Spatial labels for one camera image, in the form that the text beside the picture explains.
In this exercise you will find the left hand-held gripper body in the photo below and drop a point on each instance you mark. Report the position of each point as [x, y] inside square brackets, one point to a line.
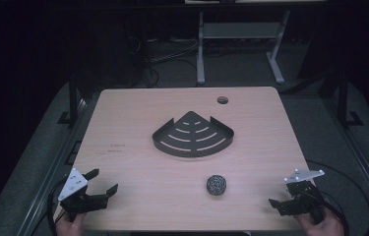
[73, 187]

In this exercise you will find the person's right hand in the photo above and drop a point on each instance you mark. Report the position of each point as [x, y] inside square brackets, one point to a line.
[323, 227]

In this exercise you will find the black metal corner shelf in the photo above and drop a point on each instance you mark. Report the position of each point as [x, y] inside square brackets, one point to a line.
[193, 137]

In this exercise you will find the person's left hand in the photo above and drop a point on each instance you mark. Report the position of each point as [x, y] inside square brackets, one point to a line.
[69, 227]

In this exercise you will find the aluminium frame rail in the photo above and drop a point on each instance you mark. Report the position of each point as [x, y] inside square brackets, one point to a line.
[362, 164]
[54, 164]

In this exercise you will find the black metal post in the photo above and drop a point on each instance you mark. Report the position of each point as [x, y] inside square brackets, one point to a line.
[73, 98]
[343, 98]

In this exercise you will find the steel wool scrubber ball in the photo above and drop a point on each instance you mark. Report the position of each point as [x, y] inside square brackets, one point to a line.
[216, 185]

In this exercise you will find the grey metal stand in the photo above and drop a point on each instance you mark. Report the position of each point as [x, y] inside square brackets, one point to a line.
[237, 30]

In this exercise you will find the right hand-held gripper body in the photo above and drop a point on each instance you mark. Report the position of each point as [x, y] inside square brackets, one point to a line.
[303, 196]

